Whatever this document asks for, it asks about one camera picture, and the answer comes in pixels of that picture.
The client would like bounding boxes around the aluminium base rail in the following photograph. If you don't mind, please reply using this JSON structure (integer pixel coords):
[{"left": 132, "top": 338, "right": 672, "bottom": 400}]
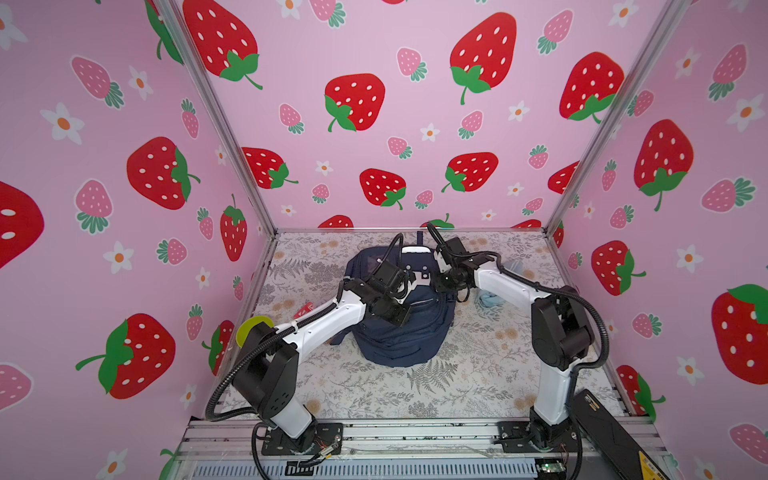
[{"left": 162, "top": 417, "right": 620, "bottom": 479}]

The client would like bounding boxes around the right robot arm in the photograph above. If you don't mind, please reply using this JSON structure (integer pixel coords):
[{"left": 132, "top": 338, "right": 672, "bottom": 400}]
[{"left": 426, "top": 222, "right": 609, "bottom": 451}]

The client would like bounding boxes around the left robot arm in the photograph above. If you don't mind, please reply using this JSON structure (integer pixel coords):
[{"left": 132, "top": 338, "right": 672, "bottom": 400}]
[{"left": 204, "top": 233, "right": 417, "bottom": 467}]

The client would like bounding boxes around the red card pack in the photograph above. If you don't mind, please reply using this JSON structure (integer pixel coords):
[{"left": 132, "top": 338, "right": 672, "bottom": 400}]
[{"left": 294, "top": 302, "right": 314, "bottom": 319}]

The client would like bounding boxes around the green bowl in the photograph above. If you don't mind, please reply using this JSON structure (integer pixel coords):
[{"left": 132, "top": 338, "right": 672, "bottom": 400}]
[{"left": 235, "top": 316, "right": 274, "bottom": 348}]

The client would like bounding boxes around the black control box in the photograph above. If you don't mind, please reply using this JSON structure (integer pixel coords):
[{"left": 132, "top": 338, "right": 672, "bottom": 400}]
[{"left": 568, "top": 389, "right": 670, "bottom": 480}]

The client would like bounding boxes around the navy blue student backpack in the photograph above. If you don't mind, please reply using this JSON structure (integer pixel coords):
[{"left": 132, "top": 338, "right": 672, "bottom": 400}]
[{"left": 330, "top": 235, "right": 456, "bottom": 367}]

